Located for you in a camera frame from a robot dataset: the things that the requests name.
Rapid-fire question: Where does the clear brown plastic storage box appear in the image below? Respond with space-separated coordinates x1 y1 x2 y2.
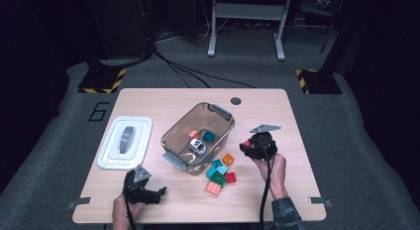
159 101 236 176

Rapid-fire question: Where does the black floor cable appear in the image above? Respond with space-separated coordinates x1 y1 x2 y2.
155 51 211 89
153 50 256 89

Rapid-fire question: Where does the person's right hand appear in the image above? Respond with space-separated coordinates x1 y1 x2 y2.
252 153 288 190

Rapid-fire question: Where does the right hand-held gripper black cable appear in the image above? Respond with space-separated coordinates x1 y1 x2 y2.
256 137 275 230

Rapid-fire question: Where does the person's left hand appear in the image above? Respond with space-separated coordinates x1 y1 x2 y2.
112 193 147 224

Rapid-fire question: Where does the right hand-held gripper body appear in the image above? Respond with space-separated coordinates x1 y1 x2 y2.
250 124 282 162

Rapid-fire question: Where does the black equipment cabinet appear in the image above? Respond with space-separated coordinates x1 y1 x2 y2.
82 0 157 59

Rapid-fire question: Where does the white metal desk frame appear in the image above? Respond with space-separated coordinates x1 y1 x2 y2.
207 0 295 61

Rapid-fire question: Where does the grey table bracket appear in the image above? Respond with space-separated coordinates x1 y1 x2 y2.
308 196 333 208
66 197 91 210

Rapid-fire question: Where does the dark teal curved toy block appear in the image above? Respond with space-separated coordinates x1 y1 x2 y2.
201 131 216 144

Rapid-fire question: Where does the left hand-held gripper black cable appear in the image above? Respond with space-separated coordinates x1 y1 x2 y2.
122 186 137 230

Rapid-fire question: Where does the salmon pink toy block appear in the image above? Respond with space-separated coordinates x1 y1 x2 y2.
204 180 222 196

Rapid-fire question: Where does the green toy block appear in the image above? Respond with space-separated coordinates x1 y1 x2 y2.
210 172 228 188

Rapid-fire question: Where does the hand-held gripper black cable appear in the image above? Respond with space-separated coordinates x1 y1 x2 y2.
122 186 137 230
256 137 275 230

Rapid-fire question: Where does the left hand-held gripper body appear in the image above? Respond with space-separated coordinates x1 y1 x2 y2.
122 165 159 205

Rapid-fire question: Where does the black stand striped base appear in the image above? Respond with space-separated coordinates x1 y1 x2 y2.
295 68 344 95
77 68 128 95

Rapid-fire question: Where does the white bin lid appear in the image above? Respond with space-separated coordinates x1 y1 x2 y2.
96 115 154 171

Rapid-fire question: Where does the orange toy block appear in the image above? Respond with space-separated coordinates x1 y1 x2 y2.
221 153 236 167

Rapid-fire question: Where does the white toy car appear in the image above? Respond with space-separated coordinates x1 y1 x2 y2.
188 138 207 157

